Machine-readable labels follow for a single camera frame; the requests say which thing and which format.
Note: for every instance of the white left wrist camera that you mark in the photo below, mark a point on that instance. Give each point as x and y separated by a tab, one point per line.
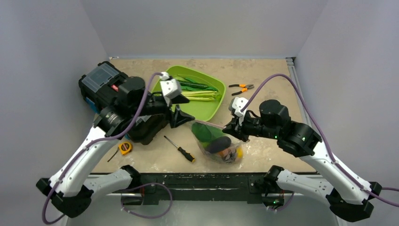
170	87

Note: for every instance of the yellow pear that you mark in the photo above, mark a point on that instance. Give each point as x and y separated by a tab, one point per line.
239	153

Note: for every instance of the black yellow screwdriver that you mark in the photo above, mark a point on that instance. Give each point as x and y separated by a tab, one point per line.
186	154

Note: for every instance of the purple eggplant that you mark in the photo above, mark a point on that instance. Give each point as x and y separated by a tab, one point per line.
218	144

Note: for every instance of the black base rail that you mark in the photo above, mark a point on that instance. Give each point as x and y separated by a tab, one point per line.
150	188

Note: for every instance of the dark green cucumber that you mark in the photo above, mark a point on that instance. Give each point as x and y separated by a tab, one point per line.
190	85

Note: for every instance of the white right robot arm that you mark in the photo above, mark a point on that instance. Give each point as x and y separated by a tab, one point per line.
345	193

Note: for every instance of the green bok choy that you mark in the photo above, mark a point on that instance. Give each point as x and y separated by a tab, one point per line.
205	134

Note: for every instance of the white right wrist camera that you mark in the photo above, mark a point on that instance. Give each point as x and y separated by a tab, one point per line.
236	106

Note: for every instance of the black toolbox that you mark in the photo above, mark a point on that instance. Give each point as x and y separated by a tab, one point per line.
100	86

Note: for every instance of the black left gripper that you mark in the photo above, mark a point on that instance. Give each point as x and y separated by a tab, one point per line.
179	117

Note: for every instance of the white napa cabbage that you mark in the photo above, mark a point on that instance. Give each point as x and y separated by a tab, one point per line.
203	95

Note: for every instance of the orange black pliers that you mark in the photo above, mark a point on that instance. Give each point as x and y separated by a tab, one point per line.
244	88

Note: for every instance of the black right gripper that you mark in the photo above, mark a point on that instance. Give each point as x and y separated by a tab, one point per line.
237	127

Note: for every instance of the green chili pepper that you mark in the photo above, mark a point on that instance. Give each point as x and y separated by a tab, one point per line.
210	88

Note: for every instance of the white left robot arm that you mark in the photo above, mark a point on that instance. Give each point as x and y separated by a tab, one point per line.
70	190

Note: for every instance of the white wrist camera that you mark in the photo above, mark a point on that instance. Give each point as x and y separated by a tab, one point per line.
236	106
170	87

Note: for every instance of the yellow tape measure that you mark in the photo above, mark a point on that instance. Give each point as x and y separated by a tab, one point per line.
123	148

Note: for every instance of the clear zip top bag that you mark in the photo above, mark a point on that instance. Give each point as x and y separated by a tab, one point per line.
227	156

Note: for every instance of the green plastic tray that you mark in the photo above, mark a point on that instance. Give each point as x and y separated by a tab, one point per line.
201	110

